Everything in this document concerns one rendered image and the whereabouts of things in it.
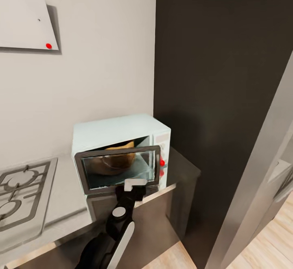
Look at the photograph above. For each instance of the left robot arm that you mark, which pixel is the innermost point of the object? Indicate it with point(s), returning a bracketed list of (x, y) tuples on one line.
[(105, 250)]

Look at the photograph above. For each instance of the fridge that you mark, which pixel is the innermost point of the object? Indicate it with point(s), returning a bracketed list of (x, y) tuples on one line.
[(223, 83)]

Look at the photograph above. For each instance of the popcorn bag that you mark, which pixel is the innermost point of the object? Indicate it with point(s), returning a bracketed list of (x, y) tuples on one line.
[(125, 144)]

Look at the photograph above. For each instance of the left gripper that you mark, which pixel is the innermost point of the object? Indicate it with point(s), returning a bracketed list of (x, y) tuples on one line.
[(136, 194)]

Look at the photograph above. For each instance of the burner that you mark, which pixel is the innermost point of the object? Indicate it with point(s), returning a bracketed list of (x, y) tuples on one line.
[(24, 195)]

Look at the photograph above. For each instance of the microwave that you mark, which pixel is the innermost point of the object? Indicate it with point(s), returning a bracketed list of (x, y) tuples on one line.
[(102, 171)]

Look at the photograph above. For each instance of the range hood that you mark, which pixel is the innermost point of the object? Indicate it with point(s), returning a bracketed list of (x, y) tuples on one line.
[(26, 24)]

